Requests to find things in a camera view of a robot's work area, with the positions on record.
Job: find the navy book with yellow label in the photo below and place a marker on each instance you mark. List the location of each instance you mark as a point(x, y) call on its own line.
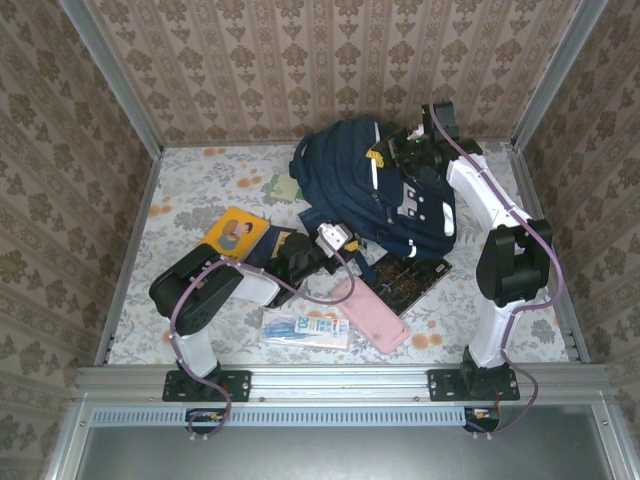
point(265, 245)

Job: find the navy blue backpack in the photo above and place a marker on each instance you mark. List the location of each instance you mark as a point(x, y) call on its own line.
point(340, 165)

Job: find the yellow illustrated book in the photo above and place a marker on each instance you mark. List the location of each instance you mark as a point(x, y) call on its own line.
point(235, 232)

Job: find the clear pack of pens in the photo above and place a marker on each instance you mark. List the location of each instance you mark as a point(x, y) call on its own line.
point(305, 330)

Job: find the black book with gold print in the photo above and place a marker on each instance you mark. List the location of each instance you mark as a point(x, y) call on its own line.
point(415, 282)

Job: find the green notebook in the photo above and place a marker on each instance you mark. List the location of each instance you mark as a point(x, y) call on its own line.
point(285, 187)

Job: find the pink pencil case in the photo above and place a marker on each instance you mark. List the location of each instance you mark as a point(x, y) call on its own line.
point(375, 320)

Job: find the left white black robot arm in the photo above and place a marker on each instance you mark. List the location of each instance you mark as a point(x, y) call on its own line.
point(255, 287)

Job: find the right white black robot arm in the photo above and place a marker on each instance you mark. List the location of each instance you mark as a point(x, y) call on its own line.
point(480, 195)

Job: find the floral table cover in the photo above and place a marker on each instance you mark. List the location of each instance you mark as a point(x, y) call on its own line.
point(200, 175)

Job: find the grey metal sheet panel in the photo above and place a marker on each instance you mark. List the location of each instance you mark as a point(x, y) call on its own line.
point(340, 455)

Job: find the aluminium mounting rail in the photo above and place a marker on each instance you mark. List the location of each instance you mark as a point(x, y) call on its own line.
point(340, 382)

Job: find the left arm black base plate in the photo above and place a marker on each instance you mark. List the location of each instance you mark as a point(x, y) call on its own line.
point(235, 385)

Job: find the right aluminium frame post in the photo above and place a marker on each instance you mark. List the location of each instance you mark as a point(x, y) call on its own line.
point(556, 75)

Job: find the aluminium frame post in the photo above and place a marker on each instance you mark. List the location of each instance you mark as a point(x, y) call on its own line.
point(116, 75)
point(556, 75)

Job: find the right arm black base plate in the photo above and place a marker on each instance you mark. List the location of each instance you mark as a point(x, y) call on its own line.
point(442, 385)

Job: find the left aluminium side rail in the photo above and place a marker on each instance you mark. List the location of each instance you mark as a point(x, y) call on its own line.
point(131, 250)

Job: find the aluminium side rail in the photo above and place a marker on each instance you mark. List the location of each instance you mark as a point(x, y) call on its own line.
point(575, 340)
point(131, 250)

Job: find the right aluminium side rail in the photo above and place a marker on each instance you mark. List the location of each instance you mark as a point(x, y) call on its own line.
point(575, 340)

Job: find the left aluminium frame post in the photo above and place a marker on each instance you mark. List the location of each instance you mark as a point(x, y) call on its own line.
point(116, 75)

